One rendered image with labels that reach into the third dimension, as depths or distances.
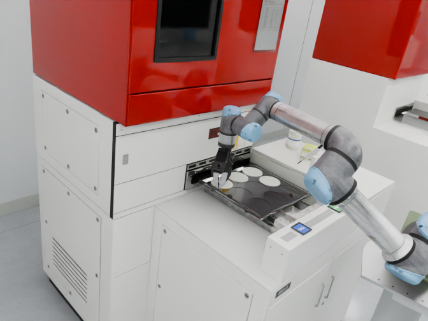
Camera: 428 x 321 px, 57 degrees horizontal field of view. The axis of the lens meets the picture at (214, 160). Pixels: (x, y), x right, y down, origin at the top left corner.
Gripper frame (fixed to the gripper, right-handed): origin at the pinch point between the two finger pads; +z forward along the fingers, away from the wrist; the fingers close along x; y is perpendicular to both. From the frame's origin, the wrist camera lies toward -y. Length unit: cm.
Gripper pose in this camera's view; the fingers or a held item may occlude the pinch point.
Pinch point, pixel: (218, 186)
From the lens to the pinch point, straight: 170.4
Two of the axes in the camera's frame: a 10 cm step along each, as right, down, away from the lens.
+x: -9.5, -2.3, 1.9
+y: 2.6, -3.7, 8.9
